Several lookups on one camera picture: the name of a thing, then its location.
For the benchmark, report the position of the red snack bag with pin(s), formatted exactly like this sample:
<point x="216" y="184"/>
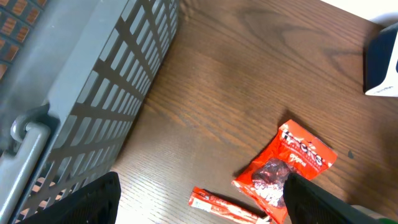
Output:
<point x="293" y="150"/>

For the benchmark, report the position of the white barcode scanner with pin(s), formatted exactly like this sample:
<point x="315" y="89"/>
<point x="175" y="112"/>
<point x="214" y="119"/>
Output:
<point x="381" y="64"/>

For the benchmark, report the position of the grey plastic mesh basket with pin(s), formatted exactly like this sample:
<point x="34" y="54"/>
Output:
<point x="74" y="74"/>

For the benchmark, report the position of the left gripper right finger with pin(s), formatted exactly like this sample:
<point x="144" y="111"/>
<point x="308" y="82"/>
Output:
<point x="308" y="203"/>

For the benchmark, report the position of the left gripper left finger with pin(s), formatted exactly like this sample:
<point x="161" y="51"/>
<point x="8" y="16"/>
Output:
<point x="96" y="202"/>

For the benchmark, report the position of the green-lid seasoning jar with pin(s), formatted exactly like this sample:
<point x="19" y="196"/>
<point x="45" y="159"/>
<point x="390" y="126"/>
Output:
<point x="377" y="216"/>

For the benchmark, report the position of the red stick packet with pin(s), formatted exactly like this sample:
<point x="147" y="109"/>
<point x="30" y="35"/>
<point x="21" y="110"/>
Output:
<point x="210" y="203"/>

